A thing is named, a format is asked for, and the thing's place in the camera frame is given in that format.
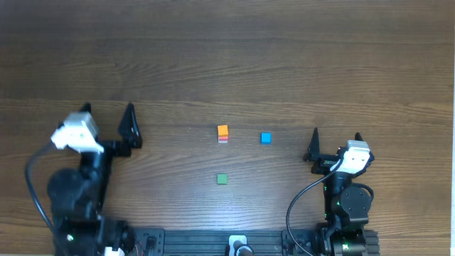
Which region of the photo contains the mounting rail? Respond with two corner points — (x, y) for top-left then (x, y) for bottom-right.
(120, 227), (381, 256)

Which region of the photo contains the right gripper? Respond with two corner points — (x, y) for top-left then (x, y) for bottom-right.
(302, 127), (364, 176)

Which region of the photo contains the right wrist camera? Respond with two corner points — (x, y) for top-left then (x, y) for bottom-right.
(329, 139), (371, 175)

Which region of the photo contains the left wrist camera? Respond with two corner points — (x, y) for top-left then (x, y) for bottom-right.
(50, 111), (105, 154)

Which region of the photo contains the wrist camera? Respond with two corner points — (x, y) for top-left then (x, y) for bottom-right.
(329, 139), (371, 175)
(50, 111), (105, 154)

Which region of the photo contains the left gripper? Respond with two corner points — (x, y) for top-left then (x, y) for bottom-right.
(78, 102), (144, 159)

